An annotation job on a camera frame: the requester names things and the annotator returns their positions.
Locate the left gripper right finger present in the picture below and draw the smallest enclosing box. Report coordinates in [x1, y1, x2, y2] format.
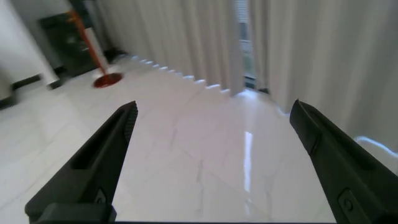
[289, 99, 398, 224]

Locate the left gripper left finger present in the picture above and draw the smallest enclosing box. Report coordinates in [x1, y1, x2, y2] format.
[24, 100, 139, 223]

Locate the white curtain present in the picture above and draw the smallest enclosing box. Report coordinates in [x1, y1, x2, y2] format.
[248, 0, 398, 154]
[93, 0, 246, 97]

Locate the orange floor stand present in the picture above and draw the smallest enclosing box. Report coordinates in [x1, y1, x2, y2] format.
[66, 10, 124, 90]

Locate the black cabinet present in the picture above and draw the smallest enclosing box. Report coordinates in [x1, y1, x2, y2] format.
[37, 12, 98, 78]

